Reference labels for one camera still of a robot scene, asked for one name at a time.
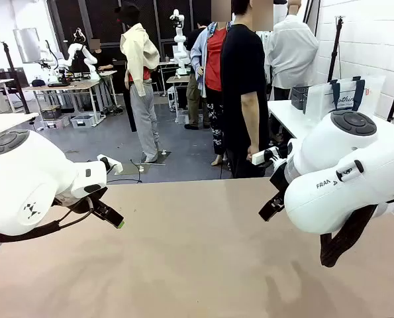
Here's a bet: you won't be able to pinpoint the clear plastic crate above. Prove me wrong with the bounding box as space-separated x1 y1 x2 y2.
44 115 70 130

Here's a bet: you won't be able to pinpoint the person's right forearm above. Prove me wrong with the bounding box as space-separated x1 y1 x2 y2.
241 91 261 149

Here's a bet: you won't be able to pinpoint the person in red shirt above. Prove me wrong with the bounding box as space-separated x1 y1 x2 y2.
190 0 233 167

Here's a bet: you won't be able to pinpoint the figure in white shirt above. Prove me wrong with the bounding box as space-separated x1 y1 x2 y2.
264 0 319 100

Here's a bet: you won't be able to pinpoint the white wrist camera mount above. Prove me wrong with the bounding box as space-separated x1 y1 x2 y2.
96 154 123 174
252 146 289 166

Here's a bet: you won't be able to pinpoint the person in olive trousers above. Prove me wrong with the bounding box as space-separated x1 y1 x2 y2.
184 23 211 131

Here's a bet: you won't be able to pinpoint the black tripod stand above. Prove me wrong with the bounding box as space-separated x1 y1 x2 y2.
0 41 30 114
327 15 346 83

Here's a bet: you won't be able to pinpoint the white plastic crate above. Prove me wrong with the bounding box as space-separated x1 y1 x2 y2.
70 114 97 129

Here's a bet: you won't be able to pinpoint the person in black T-shirt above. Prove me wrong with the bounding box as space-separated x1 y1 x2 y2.
220 0 270 180

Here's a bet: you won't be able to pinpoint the white side table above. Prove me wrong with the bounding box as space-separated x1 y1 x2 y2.
268 99 394 140

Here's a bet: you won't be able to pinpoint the small wooden robot desk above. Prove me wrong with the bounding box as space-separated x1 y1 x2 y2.
166 75 191 124

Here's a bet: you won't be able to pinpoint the clear shopping bag navy handles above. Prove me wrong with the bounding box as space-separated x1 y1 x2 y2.
304 75 386 117

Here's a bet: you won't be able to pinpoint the white height-adjustable table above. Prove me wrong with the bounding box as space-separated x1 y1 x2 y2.
0 112 40 140

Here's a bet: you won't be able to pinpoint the seated person in black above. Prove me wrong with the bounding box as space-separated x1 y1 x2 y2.
89 38 117 72

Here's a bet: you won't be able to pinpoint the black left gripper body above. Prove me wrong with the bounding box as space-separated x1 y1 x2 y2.
52 185 108 215

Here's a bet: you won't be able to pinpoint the wooden background desk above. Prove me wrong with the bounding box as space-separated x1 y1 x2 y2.
23 78 119 127

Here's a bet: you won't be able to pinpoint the black floor cable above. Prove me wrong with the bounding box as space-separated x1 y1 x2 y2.
106 178 143 185

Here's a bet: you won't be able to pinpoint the person's right hand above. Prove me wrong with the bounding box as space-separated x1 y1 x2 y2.
246 144 261 163

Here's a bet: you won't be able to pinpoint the grey mannequin base plate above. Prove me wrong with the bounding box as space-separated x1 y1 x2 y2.
119 158 167 176

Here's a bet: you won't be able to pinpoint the white computer tower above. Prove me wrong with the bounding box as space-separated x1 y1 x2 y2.
167 86 178 112

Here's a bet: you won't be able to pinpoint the dark plastic crate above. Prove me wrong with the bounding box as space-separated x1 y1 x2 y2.
39 105 64 121

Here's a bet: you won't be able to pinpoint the black left arm cable sleeve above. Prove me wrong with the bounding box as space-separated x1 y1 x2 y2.
0 197 95 243

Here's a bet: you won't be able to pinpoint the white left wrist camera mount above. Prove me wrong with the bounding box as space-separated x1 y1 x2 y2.
96 154 123 174

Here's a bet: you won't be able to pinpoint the silver reflector panel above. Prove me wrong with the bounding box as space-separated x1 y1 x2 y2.
13 28 42 64

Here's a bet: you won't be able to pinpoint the grey plastic basket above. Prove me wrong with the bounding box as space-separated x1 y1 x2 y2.
291 85 312 111

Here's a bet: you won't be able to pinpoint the clear storage container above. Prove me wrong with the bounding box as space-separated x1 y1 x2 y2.
176 109 204 125

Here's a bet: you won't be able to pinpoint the mannequin with beige hoodie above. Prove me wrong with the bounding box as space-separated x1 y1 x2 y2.
114 1 161 163

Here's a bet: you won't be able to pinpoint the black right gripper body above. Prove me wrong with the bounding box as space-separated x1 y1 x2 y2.
269 160 289 199

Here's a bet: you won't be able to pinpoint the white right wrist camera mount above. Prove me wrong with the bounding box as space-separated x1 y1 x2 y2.
252 146 289 166

